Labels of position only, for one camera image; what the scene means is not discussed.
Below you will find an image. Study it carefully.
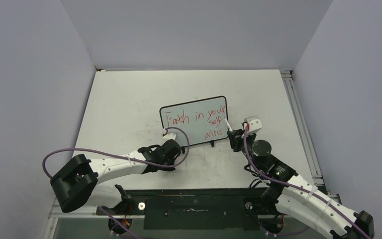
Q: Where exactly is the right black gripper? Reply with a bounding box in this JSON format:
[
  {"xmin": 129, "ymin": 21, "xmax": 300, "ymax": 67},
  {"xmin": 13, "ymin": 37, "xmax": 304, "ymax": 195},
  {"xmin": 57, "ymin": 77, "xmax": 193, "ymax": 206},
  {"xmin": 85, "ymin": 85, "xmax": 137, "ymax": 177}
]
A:
[{"xmin": 228, "ymin": 128, "xmax": 262, "ymax": 172}]

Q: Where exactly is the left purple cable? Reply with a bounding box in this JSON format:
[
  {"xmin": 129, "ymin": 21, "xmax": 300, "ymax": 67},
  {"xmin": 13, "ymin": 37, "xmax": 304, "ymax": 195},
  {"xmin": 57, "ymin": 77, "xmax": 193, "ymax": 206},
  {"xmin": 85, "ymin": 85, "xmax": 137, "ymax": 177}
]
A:
[{"xmin": 42, "ymin": 126, "xmax": 191, "ymax": 239}]

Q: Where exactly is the small black-framed whiteboard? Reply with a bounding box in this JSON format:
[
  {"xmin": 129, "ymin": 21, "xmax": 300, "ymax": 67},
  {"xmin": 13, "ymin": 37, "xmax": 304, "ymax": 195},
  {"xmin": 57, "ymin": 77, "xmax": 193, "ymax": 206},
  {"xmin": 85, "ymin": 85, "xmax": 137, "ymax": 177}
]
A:
[{"xmin": 159, "ymin": 96, "xmax": 228, "ymax": 147}]

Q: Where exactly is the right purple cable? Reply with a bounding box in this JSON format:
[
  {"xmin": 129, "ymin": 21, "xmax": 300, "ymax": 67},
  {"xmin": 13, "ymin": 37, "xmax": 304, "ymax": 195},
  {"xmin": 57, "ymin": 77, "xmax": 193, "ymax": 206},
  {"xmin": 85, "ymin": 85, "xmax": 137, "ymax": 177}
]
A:
[{"xmin": 242, "ymin": 126, "xmax": 373, "ymax": 239}]

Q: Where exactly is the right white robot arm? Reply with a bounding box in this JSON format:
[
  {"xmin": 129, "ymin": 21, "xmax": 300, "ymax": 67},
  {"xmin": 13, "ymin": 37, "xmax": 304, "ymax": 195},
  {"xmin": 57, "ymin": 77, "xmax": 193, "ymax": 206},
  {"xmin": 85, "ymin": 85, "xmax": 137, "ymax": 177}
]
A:
[{"xmin": 227, "ymin": 128, "xmax": 375, "ymax": 239}]

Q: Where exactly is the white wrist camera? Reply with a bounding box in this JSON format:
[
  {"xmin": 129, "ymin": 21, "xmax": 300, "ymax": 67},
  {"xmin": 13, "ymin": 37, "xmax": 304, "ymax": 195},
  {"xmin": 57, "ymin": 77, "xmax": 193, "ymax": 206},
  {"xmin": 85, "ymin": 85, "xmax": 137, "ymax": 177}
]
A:
[
  {"xmin": 242, "ymin": 116, "xmax": 263, "ymax": 135},
  {"xmin": 162, "ymin": 128, "xmax": 177, "ymax": 140}
]

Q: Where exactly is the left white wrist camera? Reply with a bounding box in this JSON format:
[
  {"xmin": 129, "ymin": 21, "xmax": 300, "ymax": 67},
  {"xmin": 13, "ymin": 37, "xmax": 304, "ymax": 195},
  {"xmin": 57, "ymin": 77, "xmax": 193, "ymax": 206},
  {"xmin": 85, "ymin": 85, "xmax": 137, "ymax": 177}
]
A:
[{"xmin": 162, "ymin": 128, "xmax": 177, "ymax": 140}]

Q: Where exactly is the white marker pen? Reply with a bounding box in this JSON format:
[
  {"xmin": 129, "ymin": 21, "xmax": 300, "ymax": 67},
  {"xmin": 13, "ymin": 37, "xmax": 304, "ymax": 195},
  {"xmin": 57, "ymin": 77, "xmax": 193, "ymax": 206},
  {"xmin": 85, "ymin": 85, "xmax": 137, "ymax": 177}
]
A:
[{"xmin": 224, "ymin": 118, "xmax": 233, "ymax": 131}]

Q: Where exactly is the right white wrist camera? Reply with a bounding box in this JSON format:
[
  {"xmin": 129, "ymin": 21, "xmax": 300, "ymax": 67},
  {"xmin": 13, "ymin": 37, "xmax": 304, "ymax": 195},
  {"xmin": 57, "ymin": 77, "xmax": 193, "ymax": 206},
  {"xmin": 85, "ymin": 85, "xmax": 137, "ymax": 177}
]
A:
[{"xmin": 242, "ymin": 116, "xmax": 263, "ymax": 135}]

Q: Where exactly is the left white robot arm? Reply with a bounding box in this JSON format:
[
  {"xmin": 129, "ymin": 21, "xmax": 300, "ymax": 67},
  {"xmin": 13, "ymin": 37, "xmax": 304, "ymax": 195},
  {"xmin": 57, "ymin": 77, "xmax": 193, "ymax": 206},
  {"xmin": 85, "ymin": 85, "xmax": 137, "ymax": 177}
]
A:
[{"xmin": 50, "ymin": 139, "xmax": 182, "ymax": 215}]

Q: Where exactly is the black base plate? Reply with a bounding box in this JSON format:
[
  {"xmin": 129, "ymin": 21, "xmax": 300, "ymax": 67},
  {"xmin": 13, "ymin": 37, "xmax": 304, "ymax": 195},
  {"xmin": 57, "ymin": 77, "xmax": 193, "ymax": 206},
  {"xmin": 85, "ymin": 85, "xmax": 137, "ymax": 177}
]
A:
[{"xmin": 104, "ymin": 187, "xmax": 280, "ymax": 231}]

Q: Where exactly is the purple cable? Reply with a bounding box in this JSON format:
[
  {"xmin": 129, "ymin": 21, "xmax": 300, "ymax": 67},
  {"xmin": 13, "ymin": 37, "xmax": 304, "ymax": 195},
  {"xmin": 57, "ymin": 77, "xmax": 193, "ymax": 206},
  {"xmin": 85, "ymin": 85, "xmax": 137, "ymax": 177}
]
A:
[
  {"xmin": 42, "ymin": 126, "xmax": 191, "ymax": 239},
  {"xmin": 242, "ymin": 126, "xmax": 373, "ymax": 239}
]

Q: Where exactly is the aluminium frame rail right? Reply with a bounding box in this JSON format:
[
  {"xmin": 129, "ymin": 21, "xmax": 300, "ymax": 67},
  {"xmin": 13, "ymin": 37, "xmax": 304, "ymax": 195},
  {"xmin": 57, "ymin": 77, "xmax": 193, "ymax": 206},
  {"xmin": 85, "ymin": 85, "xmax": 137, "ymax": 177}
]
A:
[{"xmin": 280, "ymin": 71, "xmax": 325, "ymax": 187}]

